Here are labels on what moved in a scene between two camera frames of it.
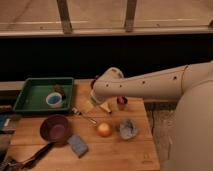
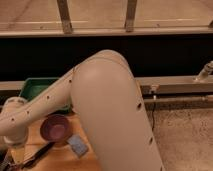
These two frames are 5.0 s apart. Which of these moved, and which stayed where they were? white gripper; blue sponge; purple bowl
Moved: white gripper
Stayed: blue sponge; purple bowl
